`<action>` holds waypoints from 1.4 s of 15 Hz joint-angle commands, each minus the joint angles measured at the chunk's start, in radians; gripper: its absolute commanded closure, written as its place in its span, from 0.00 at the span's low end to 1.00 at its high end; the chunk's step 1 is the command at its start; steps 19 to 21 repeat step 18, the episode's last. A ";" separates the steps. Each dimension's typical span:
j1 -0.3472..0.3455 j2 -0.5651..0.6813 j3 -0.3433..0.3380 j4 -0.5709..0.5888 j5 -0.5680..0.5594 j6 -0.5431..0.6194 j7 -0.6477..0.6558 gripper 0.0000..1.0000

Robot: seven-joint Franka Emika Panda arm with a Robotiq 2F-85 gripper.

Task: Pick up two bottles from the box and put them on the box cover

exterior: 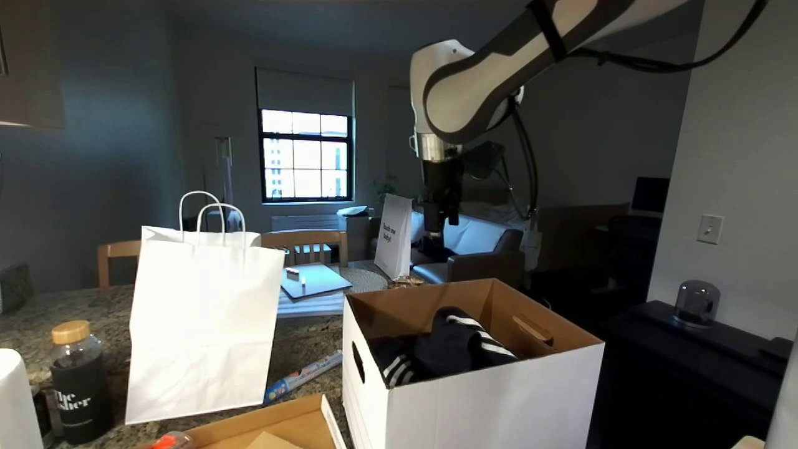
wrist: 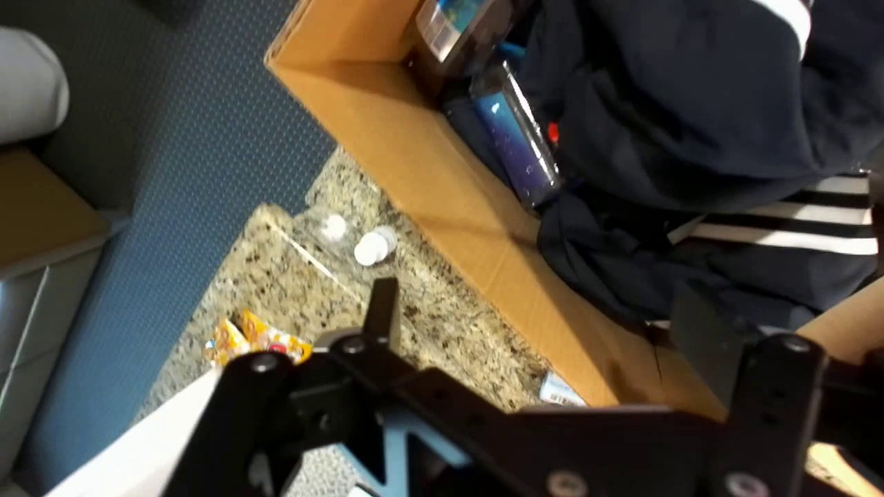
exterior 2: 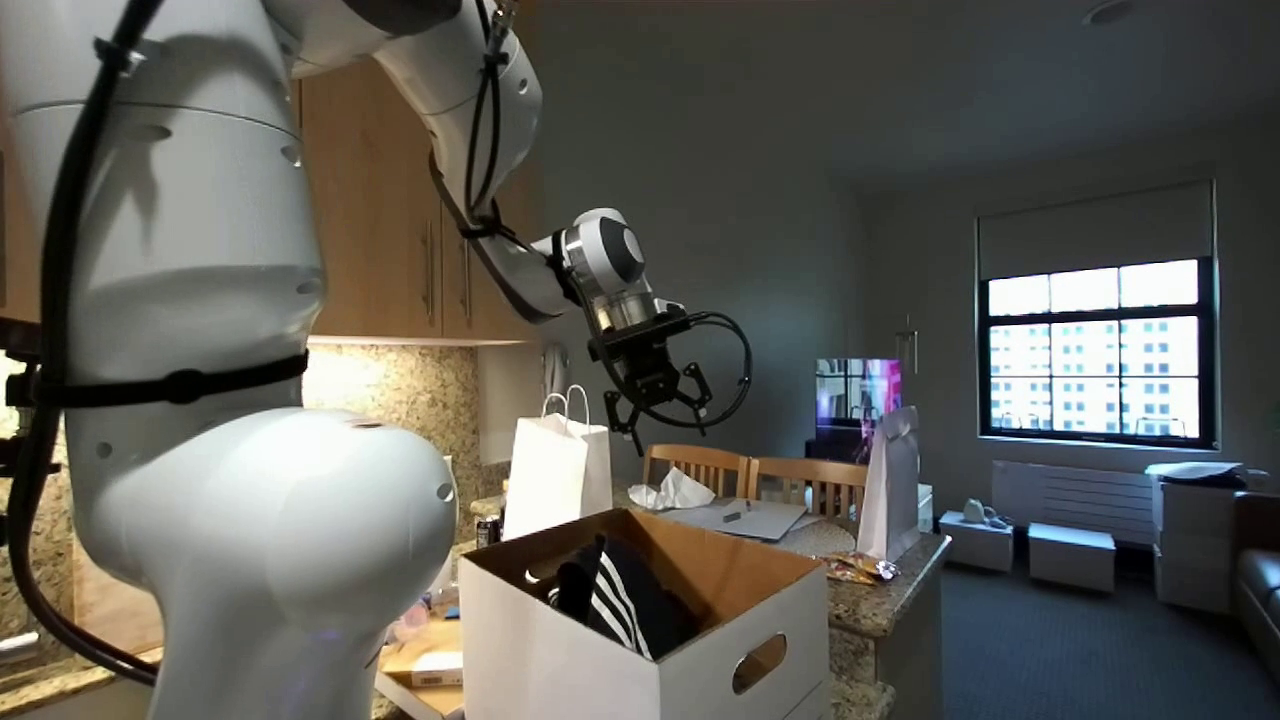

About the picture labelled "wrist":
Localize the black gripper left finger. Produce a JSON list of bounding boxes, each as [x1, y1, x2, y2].
[[162, 275, 601, 497]]

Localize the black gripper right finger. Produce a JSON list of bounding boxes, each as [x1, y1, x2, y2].
[[672, 275, 884, 497]]

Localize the white cardboard box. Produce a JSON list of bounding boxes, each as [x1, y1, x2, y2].
[[261, 0, 884, 497]]

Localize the blue snack packet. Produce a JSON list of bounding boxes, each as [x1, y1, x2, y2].
[[536, 369, 587, 409]]

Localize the black white striped item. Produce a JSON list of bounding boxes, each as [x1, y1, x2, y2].
[[672, 0, 880, 259]]

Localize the small white round object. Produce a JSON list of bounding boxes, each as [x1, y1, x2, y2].
[[350, 227, 400, 271], [314, 210, 350, 243]]

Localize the orange snack packet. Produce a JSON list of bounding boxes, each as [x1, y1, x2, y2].
[[201, 307, 314, 369]]

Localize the grey cabinet with wooden top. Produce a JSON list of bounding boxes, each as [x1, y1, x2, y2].
[[0, 150, 132, 480]]

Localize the white rounded cushion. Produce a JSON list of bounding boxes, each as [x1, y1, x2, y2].
[[0, 25, 71, 147]]

